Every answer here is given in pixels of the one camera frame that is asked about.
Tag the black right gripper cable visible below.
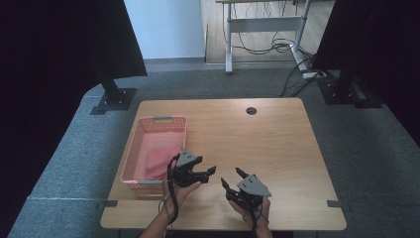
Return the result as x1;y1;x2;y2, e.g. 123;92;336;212
242;193;269;232

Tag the white desk frame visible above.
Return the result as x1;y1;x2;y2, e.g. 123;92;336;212
215;0;313;74

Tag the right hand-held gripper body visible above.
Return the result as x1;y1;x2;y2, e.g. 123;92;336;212
225;174;272;210

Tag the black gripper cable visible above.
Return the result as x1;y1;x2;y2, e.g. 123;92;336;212
242;193;269;232
157;154;181;232

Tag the pink plastic basket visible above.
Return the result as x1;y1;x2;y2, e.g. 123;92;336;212
120;115;188;196

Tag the pink cloth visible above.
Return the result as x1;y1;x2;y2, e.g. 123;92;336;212
144;145;184;181

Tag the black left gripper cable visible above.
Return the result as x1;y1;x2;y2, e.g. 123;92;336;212
157;154;181;232

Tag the white power strip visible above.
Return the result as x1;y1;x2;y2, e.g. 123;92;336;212
301;70;329;80

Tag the black floor cable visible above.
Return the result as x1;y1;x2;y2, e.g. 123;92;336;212
277;58;321;99

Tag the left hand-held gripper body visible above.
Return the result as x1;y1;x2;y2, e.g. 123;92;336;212
172;148;204;188

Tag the black stand base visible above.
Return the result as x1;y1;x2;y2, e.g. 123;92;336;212
89;70;138;116
317;68;384;110

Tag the bundle of black cables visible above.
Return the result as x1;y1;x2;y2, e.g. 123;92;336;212
231;1;319;57

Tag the black curtain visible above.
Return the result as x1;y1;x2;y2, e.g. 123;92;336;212
311;0;420;147
0;0;149;234

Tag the person's right hand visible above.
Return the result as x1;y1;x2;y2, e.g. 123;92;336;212
229;196;272;231

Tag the person's left hand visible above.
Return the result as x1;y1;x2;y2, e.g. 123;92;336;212
160;178;203;217

